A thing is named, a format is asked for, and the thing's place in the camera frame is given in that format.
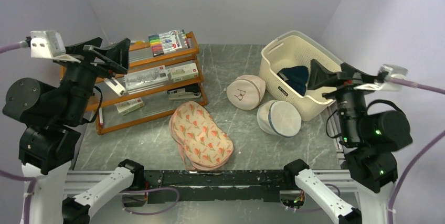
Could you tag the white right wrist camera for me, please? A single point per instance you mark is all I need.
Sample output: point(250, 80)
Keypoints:
point(381, 81)

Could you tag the green white staples box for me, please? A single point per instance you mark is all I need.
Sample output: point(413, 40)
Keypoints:
point(184, 72)

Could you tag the aluminium frame rail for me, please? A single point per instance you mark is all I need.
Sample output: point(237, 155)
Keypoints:
point(131, 180)

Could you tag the orange wooden shelf rack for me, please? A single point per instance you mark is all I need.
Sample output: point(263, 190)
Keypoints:
point(141, 95)

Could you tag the white mesh bag beige zipper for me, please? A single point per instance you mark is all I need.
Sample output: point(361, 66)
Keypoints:
point(246, 92)

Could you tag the white mesh bag grey zipper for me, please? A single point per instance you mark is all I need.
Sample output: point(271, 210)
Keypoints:
point(279, 118)

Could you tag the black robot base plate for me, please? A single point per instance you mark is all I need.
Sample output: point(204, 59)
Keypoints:
point(162, 186)

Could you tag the cream plastic laundry basket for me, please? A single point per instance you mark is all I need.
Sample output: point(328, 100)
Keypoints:
point(292, 49)

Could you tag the floral mesh laundry bag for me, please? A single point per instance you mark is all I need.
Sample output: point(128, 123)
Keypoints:
point(201, 143)

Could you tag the black white stapler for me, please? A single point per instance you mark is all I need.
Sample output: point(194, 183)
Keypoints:
point(184, 93)

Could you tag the white clip tool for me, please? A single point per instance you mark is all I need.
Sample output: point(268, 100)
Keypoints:
point(115, 86)

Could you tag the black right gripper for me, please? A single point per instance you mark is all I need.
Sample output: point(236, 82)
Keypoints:
point(346, 80)

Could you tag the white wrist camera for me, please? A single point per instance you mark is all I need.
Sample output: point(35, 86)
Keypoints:
point(46, 44)
point(381, 81)

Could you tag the grey printed flat box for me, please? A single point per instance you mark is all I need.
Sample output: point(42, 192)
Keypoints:
point(146, 78)

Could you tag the white red pen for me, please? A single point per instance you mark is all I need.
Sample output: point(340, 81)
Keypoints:
point(100, 117)

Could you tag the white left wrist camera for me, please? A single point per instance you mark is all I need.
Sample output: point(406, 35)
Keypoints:
point(46, 44)

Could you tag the colour marker pen pack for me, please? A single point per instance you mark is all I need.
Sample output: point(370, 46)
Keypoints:
point(168, 42)

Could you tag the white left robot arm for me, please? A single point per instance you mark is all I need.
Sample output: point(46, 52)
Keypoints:
point(51, 115)

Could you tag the dark blue lace bra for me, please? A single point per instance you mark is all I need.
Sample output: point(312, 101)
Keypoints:
point(296, 77)

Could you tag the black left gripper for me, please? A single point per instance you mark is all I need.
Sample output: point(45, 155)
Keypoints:
point(117, 56)

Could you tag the small green staples box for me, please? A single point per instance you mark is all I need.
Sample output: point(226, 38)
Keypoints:
point(129, 106)

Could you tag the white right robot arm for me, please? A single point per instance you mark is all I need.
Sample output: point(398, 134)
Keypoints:
point(371, 138)

